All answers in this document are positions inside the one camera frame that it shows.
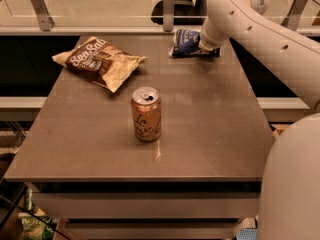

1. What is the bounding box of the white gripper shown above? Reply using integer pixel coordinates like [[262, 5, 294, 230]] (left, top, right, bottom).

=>
[[198, 18, 229, 52]]

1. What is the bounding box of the blue chip bag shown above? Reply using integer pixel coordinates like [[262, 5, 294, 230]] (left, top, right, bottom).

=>
[[169, 29, 221, 58]]

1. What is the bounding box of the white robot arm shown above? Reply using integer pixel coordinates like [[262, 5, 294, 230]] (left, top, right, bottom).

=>
[[200, 0, 320, 240]]

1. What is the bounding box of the brown sea salt chip bag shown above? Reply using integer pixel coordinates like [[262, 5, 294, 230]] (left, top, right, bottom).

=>
[[52, 36, 147, 93]]

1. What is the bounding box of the green snack bag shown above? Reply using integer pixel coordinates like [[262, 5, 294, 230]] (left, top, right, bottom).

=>
[[18, 213, 56, 240]]

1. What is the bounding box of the black office chair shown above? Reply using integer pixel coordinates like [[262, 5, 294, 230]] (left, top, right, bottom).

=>
[[150, 0, 210, 26]]

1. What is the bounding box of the orange LaCroix soda can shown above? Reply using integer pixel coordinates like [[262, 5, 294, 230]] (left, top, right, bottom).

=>
[[131, 86, 161, 142]]

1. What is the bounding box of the grey table drawer unit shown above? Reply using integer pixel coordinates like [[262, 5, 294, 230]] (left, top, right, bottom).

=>
[[33, 191, 259, 240]]

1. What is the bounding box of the middle metal railing bracket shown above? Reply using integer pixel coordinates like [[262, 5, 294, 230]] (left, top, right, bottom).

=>
[[163, 0, 174, 32]]

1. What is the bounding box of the metal railing bracket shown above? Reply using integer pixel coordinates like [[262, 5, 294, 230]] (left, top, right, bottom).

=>
[[163, 0, 174, 32], [281, 0, 308, 31], [30, 0, 55, 31]]

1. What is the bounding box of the right metal railing bracket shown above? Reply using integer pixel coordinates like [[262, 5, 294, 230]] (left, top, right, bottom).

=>
[[281, 0, 308, 31]]

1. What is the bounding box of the left metal railing bracket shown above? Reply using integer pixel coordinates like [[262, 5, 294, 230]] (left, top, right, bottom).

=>
[[30, 0, 55, 31]]

